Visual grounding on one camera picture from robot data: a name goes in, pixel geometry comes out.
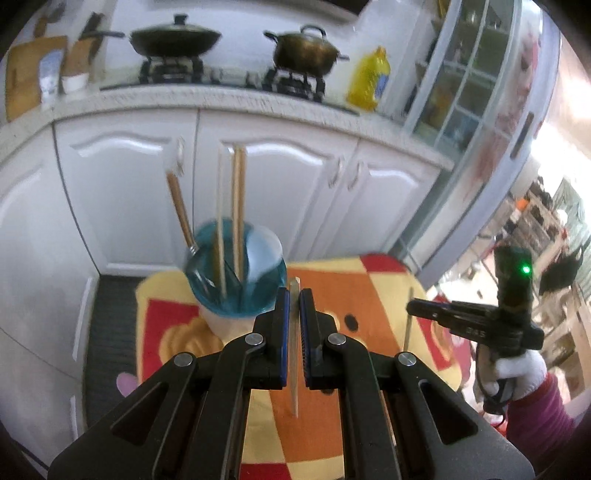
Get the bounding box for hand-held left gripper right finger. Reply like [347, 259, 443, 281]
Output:
[299, 289, 536, 480]

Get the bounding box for pale wooden chopstick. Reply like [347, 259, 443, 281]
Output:
[213, 148, 230, 298]

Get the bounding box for small wooden cutting board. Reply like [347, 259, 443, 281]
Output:
[62, 38, 95, 77]

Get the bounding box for black wok with lid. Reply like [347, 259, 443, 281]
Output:
[83, 14, 222, 58]

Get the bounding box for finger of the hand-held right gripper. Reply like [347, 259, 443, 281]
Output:
[436, 318, 497, 334]
[406, 298, 497, 320]

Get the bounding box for glass door cabinet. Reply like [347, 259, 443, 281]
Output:
[404, 0, 525, 153]

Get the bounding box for orange yellow red printed tablecloth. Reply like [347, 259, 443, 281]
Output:
[134, 253, 462, 480]

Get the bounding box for black range hood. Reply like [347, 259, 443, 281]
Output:
[314, 0, 372, 17]

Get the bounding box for white cabinet door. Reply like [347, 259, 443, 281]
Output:
[307, 141, 441, 259]
[53, 110, 200, 278]
[194, 111, 360, 264]
[0, 323, 88, 462]
[0, 127, 100, 370]

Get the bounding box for black cable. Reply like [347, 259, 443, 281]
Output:
[478, 364, 511, 430]

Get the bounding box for yellow cooking oil bottle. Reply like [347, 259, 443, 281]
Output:
[347, 45, 392, 112]

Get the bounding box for white refrigerator with red print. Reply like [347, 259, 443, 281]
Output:
[402, 0, 561, 289]

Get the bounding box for black gas stove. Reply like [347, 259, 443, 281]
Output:
[99, 58, 361, 116]

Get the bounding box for black bag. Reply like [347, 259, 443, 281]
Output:
[539, 247, 583, 296]

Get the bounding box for speckled kitchen countertop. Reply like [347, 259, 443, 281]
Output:
[0, 85, 455, 171]

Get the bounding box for wooden handled metal spoon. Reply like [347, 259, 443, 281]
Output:
[165, 172, 220, 301]

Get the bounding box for small white bowl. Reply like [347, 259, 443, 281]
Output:
[61, 71, 89, 94]

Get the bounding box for person's right hand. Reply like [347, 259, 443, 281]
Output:
[475, 351, 549, 402]

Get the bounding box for blue and white utensil holder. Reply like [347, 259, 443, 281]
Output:
[185, 220, 288, 342]

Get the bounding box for large wooden cutting board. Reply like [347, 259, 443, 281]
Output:
[4, 34, 69, 123]

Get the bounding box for brass pot with lid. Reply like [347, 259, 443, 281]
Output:
[263, 24, 350, 77]

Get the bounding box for black cleaver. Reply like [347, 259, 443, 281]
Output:
[79, 11, 106, 61]

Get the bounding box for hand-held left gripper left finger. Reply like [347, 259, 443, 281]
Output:
[48, 287, 293, 480]

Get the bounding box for white and blue bag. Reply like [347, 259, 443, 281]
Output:
[38, 50, 64, 104]

